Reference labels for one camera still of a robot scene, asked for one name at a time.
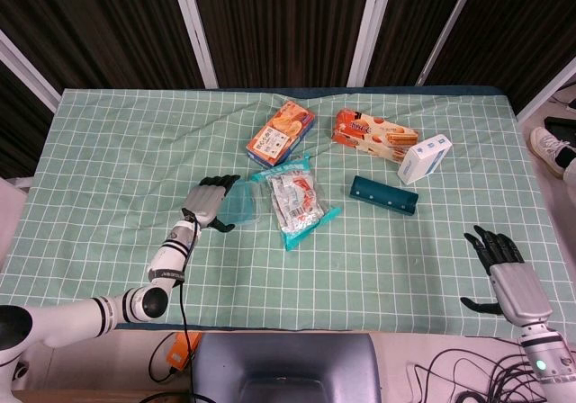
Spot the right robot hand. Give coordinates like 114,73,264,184
459,225,554,330

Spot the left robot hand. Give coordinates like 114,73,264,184
181,174,242,234

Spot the blue translucent lid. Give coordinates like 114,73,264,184
219,178,263,229

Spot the grey robot base cover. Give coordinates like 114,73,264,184
187,332,383,403

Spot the orange and blue biscuit box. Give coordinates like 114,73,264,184
246,99,316,169

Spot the teal-edged snack bag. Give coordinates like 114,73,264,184
249,153,342,253

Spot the green checked tablecloth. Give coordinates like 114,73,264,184
0,87,576,337

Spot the white sneaker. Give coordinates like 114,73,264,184
529,126,575,179

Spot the orange power device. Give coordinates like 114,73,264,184
164,330,203,372

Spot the white and blue carton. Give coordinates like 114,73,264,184
397,135,454,185

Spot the dark teal hole punch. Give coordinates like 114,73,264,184
350,175,420,218

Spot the orange and cream wafer pack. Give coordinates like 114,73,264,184
331,109,422,165

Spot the black cable bundle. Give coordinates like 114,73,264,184
407,347,557,403

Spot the black cable of orange device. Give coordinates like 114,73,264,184
148,331,179,383

